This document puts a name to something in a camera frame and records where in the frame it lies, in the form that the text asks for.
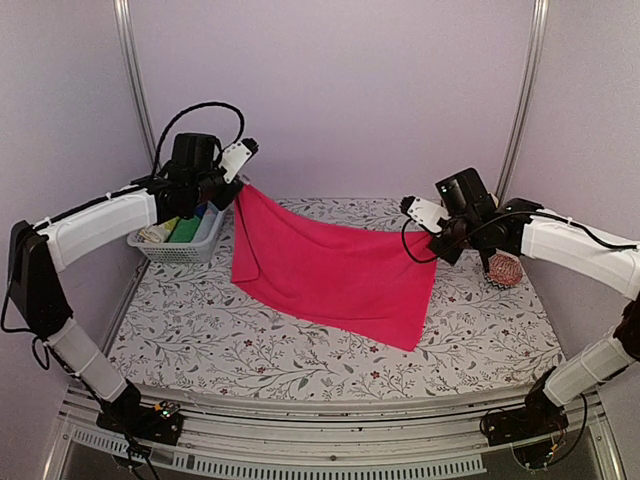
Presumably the floral tablecloth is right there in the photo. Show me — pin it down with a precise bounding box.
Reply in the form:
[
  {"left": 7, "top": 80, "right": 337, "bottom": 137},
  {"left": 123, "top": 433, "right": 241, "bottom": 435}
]
[{"left": 108, "top": 217, "right": 563, "bottom": 401}]

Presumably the pink towel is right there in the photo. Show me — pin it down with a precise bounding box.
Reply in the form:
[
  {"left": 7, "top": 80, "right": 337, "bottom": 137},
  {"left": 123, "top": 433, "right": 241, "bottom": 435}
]
[{"left": 231, "top": 186, "right": 437, "bottom": 351}]

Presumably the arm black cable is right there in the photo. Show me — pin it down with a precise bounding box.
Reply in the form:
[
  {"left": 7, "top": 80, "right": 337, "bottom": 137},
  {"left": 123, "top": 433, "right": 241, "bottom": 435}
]
[
  {"left": 399, "top": 209, "right": 640, "bottom": 266},
  {"left": 149, "top": 101, "right": 247, "bottom": 181}
]

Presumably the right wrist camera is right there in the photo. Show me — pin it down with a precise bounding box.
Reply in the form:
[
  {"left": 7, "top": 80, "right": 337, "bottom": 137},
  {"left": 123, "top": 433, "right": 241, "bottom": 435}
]
[{"left": 400, "top": 196, "right": 449, "bottom": 235}]

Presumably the aluminium frame post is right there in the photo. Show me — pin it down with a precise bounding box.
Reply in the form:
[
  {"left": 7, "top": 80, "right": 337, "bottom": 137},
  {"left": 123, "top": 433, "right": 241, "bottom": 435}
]
[
  {"left": 112, "top": 0, "right": 156, "bottom": 168},
  {"left": 495, "top": 0, "right": 549, "bottom": 202}
]

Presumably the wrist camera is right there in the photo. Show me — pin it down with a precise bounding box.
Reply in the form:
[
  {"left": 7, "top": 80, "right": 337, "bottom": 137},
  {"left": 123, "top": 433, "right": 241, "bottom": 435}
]
[
  {"left": 219, "top": 138, "right": 259, "bottom": 184},
  {"left": 400, "top": 196, "right": 449, "bottom": 235}
]

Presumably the right aluminium frame post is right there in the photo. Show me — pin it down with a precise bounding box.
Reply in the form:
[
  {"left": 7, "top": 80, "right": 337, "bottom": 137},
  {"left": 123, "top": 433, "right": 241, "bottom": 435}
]
[{"left": 495, "top": 0, "right": 549, "bottom": 202}]

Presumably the white plastic basket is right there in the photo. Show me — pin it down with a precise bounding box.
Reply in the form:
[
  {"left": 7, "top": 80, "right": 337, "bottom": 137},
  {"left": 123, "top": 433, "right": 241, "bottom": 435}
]
[{"left": 126, "top": 203, "right": 226, "bottom": 263}]

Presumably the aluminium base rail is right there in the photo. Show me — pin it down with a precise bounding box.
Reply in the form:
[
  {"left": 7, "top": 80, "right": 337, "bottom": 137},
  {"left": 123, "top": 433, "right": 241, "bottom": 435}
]
[{"left": 43, "top": 385, "right": 626, "bottom": 476}]

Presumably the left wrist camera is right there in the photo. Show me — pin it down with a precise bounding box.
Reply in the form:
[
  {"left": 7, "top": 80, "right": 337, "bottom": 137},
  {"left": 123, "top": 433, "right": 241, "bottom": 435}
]
[{"left": 219, "top": 138, "right": 259, "bottom": 184}]

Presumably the light blue rolled towel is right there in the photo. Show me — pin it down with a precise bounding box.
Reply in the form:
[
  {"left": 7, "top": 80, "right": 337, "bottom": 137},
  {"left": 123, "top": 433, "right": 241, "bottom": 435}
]
[{"left": 192, "top": 203, "right": 219, "bottom": 243}]

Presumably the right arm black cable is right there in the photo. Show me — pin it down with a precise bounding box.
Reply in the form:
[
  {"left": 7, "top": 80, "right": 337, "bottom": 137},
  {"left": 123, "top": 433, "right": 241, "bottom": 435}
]
[{"left": 399, "top": 209, "right": 640, "bottom": 266}]

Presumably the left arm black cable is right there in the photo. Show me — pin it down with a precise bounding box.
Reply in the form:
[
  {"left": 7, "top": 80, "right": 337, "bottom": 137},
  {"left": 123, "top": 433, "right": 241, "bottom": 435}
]
[{"left": 149, "top": 101, "right": 247, "bottom": 181}]

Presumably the right robot arm white sleeve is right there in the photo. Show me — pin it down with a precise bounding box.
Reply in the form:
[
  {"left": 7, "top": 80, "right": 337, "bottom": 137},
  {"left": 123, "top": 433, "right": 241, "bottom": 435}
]
[{"left": 434, "top": 167, "right": 640, "bottom": 446}]

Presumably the left aluminium frame post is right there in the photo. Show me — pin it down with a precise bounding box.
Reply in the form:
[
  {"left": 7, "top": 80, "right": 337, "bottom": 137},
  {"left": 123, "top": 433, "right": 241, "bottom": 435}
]
[{"left": 112, "top": 0, "right": 156, "bottom": 168}]

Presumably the green rolled towel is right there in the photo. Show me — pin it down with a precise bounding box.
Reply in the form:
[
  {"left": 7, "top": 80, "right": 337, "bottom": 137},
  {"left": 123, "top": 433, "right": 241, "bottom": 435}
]
[{"left": 169, "top": 216, "right": 201, "bottom": 244}]

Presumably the green and cream patterned towel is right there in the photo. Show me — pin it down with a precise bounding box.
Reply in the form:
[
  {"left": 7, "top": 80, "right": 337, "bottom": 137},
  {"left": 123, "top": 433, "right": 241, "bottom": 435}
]
[{"left": 138, "top": 217, "right": 180, "bottom": 243}]

